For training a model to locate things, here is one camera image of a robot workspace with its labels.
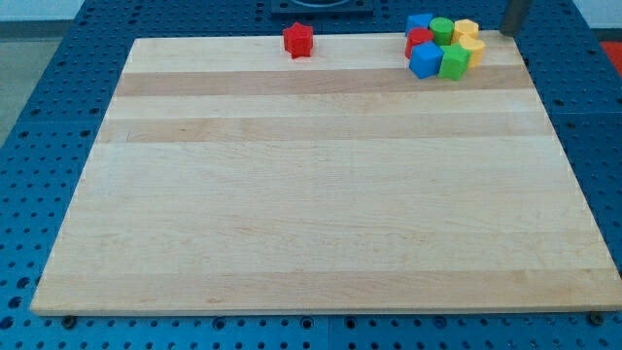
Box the yellow heart block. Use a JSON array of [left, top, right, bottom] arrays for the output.
[[458, 35, 486, 68]]

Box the red star block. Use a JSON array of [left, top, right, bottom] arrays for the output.
[[282, 22, 314, 59]]

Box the green star block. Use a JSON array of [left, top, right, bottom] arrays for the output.
[[438, 43, 470, 81]]

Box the wooden board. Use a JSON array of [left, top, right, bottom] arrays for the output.
[[31, 30, 621, 316]]

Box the blue cube block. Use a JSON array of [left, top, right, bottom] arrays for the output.
[[408, 42, 443, 79]]

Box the red cylinder block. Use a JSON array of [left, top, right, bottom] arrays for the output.
[[404, 27, 433, 59]]

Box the blue block at back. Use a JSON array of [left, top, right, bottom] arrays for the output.
[[404, 13, 433, 36]]

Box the green cylinder block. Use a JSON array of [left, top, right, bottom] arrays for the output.
[[429, 17, 454, 46]]

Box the yellow hexagon block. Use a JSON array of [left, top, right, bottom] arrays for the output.
[[451, 19, 479, 44]]

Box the grey metal pusher rod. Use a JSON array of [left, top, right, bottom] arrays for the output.
[[499, 0, 534, 37]]

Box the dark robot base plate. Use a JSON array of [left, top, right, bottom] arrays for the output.
[[268, 0, 374, 16]]

